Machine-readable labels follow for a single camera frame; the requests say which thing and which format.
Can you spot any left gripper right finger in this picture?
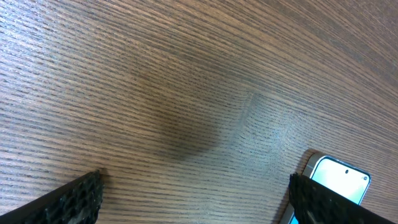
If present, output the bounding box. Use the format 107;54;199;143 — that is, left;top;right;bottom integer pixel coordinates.
289;173;394;224

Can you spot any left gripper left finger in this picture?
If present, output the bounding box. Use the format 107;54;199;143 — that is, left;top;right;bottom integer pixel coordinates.
1;170;104;224

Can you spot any blue Galaxy smartphone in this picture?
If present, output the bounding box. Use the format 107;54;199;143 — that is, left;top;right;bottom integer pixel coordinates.
279;151;372;224

